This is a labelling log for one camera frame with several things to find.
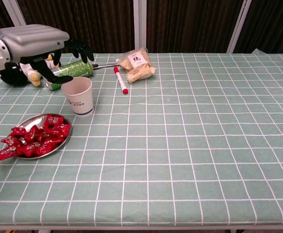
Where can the black white plush doll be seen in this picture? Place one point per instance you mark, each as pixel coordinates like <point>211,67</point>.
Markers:
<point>12,75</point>

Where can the white paper cup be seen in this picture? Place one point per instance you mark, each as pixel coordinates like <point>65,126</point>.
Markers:
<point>81,102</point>

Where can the red white marker pen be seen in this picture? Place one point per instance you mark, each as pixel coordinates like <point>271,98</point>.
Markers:
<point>120,80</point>

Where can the green bottle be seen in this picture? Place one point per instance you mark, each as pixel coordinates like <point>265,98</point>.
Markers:
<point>75,69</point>

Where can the white partition frame post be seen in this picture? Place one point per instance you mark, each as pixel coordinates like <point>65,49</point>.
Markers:
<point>239,24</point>
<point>13,12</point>
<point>140,24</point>

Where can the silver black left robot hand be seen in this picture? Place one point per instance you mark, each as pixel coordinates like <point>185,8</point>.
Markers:
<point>34,38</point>

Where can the clear bag of beige snacks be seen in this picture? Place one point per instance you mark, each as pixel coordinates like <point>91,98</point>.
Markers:
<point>138,70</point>

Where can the black silver pen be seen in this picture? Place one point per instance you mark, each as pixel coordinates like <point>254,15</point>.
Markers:
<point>106,65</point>

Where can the green white checked tablecloth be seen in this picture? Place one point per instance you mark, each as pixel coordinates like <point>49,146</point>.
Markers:
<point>180,145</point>

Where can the silver metal plate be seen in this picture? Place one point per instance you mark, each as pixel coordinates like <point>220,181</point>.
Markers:
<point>30,121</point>

